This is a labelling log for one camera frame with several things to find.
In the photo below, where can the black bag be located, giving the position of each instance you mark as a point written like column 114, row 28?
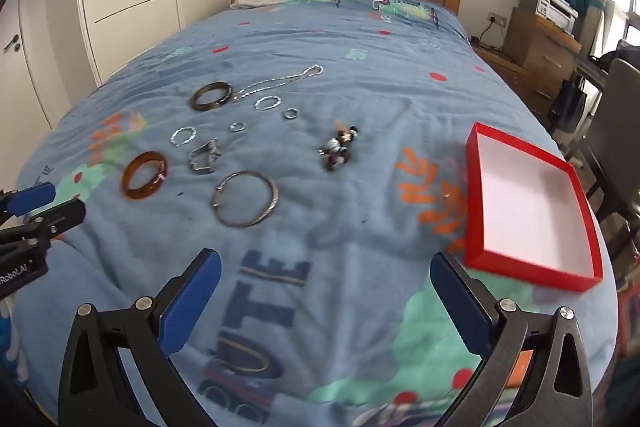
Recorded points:
column 569, row 104

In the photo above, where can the large silver bangle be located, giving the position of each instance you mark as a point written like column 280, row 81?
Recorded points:
column 273, row 197

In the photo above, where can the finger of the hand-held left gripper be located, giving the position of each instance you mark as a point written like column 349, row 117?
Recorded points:
column 32, row 199
column 62, row 217

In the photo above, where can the amber bangle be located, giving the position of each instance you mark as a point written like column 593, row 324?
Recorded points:
column 131, row 187

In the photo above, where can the dark desk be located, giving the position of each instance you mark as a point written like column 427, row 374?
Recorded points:
column 595, row 74

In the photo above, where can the wooden dresser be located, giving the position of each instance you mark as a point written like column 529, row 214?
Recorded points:
column 542, row 44

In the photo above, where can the white printer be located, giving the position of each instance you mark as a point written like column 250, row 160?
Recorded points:
column 547, row 7

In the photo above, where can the silver watch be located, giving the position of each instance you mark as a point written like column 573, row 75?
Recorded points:
column 200, row 164

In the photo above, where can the window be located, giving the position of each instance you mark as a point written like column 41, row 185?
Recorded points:
column 625, row 2

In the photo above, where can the wooden bedside table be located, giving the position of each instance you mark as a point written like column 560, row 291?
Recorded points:
column 510, row 74

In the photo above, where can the white door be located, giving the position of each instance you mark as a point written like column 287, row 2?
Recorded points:
column 25, row 82

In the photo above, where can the wall socket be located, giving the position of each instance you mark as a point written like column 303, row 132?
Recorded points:
column 497, row 20

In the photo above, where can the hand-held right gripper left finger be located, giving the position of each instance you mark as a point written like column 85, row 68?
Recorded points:
column 190, row 302

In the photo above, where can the dark bangle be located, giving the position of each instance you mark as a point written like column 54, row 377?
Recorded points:
column 197, row 99

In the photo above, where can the grey chair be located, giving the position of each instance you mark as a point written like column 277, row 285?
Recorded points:
column 617, row 122

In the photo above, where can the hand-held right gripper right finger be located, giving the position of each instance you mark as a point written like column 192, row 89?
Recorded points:
column 462, row 307

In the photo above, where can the red box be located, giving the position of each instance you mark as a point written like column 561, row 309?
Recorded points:
column 530, row 207

